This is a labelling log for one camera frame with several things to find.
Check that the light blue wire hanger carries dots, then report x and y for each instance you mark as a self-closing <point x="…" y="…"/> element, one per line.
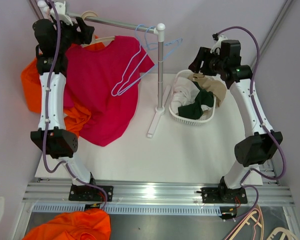
<point x="165" y="49"/>
<point x="134" y="63"/>

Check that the aluminium rail frame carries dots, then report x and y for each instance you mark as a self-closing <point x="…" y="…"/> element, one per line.
<point x="149" y="193"/>

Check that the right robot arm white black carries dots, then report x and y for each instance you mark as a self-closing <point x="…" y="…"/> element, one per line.
<point x="261" y="142"/>

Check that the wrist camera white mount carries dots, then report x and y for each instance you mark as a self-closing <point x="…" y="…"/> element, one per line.
<point x="58" y="10"/>
<point x="218" y="38"/>

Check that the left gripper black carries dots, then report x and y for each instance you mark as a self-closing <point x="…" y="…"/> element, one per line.
<point x="83" y="37"/>

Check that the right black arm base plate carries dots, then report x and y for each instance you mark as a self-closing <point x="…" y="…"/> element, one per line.
<point x="218" y="195"/>

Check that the pink hanger on floor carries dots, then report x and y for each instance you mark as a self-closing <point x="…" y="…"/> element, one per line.
<point x="254" y="219"/>

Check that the beige hanger on floor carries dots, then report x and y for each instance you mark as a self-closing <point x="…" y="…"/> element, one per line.
<point x="284" y="234"/>

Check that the white perforated plastic basket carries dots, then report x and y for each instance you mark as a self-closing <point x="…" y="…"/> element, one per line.
<point x="207" y="116"/>

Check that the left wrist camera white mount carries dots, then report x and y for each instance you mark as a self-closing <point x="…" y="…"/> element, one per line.
<point x="58" y="10"/>

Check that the slotted grey cable duct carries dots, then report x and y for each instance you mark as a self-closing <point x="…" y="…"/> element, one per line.
<point x="129" y="209"/>

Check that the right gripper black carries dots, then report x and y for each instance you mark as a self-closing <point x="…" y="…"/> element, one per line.
<point x="204" y="54"/>

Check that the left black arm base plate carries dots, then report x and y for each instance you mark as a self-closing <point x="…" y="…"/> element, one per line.
<point x="85" y="193"/>

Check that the green and white t shirt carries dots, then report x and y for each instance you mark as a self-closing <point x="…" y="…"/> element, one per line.
<point x="189" y="100"/>

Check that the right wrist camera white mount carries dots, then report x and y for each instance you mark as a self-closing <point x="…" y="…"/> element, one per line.
<point x="218" y="38"/>

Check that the orange cloth pile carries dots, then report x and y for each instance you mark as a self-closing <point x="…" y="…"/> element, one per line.
<point x="92" y="224"/>

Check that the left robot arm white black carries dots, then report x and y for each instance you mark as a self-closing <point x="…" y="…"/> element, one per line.
<point x="58" y="145"/>

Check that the magenta t shirt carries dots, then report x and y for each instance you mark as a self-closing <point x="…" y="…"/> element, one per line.
<point x="99" y="68"/>

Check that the beige t shirt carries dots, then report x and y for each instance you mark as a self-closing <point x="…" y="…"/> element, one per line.
<point x="210" y="84"/>

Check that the beige wooden hanger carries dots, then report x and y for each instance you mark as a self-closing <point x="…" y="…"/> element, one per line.
<point x="95" y="39"/>

